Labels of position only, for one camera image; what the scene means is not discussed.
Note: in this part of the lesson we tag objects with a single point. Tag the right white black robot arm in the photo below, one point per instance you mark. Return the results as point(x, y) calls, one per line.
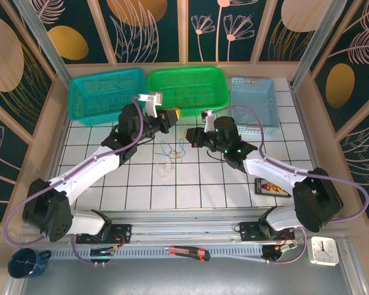
point(270, 174)

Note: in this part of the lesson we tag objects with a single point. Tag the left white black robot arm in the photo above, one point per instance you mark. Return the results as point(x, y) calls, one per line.
point(89, 172)

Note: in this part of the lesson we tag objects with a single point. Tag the teal plastic mesh basket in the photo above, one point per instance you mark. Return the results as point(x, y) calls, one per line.
point(107, 98)

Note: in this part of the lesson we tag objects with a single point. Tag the green plastic mesh basket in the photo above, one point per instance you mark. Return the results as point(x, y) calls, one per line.
point(187, 80)

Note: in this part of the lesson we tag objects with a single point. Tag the light blue plastic basket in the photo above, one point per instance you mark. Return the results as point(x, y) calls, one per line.
point(252, 92)

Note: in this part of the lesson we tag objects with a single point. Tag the black board with orange connectors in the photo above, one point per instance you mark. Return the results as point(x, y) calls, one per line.
point(266, 188)

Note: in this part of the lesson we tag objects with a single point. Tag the red black box cutter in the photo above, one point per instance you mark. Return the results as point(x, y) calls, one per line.
point(187, 252)

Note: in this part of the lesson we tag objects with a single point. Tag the small controller board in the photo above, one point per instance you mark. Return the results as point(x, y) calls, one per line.
point(103, 252)
point(275, 250)

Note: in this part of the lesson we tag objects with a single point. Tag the white square alarm clock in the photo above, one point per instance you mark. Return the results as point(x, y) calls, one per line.
point(321, 250)

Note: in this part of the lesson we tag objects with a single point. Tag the dark blue mug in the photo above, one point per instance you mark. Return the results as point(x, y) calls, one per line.
point(21, 264)

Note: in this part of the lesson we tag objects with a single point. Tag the aluminium mounting rail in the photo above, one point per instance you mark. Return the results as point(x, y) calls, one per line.
point(184, 229)

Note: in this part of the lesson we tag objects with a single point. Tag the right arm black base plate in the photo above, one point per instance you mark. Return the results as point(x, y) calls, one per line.
point(247, 229)

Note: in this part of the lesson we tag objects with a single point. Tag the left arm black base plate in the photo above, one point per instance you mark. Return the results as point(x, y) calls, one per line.
point(124, 229)

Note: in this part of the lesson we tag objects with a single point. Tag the aluminium frame post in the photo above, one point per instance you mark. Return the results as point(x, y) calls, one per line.
point(46, 46)
point(313, 46)

